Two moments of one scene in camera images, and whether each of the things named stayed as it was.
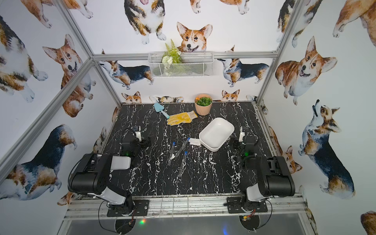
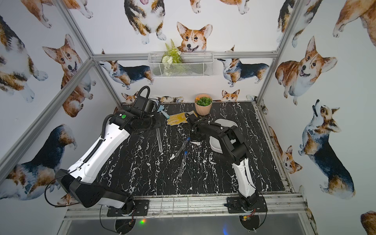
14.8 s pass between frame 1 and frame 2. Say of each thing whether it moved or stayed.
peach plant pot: stayed
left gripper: moved
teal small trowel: stayed
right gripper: moved
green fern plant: stayed
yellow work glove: stayed
